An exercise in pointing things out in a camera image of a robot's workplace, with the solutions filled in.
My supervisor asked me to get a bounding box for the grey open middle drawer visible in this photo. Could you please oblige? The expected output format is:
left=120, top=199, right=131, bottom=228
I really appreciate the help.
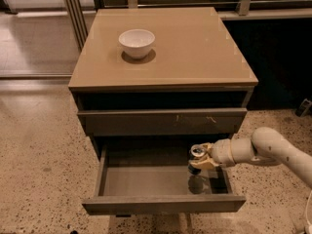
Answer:
left=83, top=147, right=246, bottom=215

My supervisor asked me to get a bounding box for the redbull can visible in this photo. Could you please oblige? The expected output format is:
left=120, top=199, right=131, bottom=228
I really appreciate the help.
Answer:
left=188, top=144, right=207, bottom=176

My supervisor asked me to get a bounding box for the grey top drawer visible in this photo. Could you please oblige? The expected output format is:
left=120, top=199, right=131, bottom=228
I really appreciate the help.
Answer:
left=78, top=108, right=247, bottom=137

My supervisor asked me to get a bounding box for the white cable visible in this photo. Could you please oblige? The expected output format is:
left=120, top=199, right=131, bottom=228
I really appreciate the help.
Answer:
left=303, top=192, right=312, bottom=234

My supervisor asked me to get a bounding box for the small dark floor device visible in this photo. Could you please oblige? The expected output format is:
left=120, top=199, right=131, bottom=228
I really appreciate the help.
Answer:
left=295, top=98, right=312, bottom=117

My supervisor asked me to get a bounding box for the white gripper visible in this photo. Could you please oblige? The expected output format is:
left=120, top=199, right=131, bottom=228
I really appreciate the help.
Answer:
left=189, top=139, right=235, bottom=170

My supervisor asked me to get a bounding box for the grey drawer cabinet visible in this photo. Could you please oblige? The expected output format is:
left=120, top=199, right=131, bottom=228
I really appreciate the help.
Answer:
left=67, top=7, right=259, bottom=163

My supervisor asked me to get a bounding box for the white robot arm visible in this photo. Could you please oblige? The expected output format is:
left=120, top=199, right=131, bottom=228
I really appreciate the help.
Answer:
left=188, top=127, right=312, bottom=187

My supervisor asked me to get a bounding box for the white ceramic bowl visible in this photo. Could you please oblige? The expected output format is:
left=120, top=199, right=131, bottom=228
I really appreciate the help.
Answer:
left=118, top=29, right=155, bottom=59

